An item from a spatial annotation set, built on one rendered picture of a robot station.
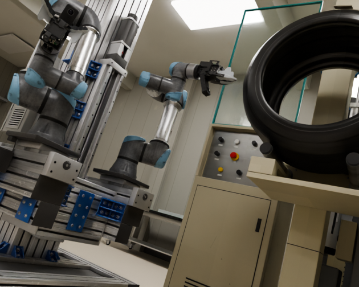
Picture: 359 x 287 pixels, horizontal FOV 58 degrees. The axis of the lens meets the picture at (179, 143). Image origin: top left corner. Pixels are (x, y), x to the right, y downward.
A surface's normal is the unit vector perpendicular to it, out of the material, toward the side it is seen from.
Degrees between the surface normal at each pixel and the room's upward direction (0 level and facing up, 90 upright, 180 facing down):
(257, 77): 91
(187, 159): 90
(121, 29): 90
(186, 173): 90
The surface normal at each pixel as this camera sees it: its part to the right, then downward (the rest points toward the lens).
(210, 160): -0.47, -0.36
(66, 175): 0.81, 0.10
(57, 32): 0.51, -0.07
